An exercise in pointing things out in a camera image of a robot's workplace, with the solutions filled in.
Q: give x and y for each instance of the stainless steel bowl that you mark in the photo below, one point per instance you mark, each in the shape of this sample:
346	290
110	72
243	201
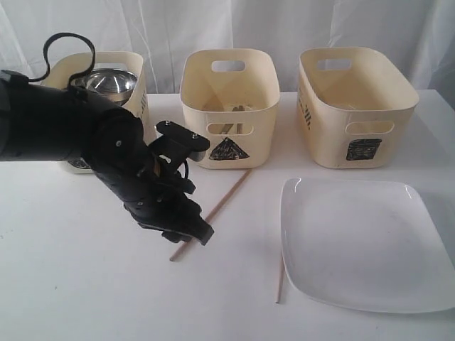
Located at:
114	84

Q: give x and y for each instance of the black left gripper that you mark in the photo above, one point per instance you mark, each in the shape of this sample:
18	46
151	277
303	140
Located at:
150	200

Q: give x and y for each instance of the white square plate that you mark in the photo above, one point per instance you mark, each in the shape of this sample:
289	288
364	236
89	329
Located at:
364	245

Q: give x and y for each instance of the steel spoon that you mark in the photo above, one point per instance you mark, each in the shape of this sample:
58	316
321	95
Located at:
238	108

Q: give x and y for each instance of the cream bin with square mark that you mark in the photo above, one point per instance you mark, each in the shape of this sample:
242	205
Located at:
354	106

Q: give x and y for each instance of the wooden chopstick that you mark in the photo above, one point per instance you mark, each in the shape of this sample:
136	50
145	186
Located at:
182	248
280	280

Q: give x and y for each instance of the steel table knife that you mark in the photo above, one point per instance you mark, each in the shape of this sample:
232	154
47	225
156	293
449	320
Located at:
221	128

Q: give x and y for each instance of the cream bin with triangle mark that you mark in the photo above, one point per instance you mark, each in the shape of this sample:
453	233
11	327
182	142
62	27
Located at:
213	79

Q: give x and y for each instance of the white backdrop curtain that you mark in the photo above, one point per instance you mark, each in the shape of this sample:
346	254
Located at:
417	36

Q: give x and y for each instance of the cream bin with circle mark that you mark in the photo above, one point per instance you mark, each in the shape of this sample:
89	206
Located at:
133	62

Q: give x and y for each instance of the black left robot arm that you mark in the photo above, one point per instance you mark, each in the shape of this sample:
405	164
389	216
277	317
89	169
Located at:
46	124

